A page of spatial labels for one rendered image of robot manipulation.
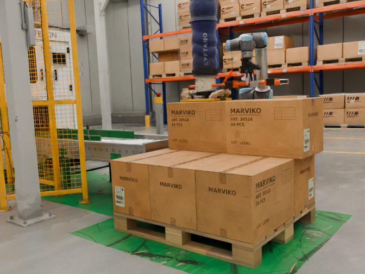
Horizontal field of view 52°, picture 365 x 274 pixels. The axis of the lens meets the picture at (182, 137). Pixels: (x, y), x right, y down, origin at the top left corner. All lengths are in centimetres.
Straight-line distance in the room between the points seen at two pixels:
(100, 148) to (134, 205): 106
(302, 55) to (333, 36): 149
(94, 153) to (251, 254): 204
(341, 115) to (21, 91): 813
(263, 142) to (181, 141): 76
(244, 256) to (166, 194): 65
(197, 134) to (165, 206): 75
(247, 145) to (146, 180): 79
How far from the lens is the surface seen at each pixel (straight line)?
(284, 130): 265
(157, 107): 420
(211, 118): 296
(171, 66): 1211
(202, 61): 312
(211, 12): 319
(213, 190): 229
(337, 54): 1018
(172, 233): 259
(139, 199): 273
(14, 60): 337
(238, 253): 232
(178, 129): 317
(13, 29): 341
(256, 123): 275
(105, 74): 663
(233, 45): 314
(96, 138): 389
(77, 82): 374
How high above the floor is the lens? 100
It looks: 6 degrees down
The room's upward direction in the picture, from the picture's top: 3 degrees counter-clockwise
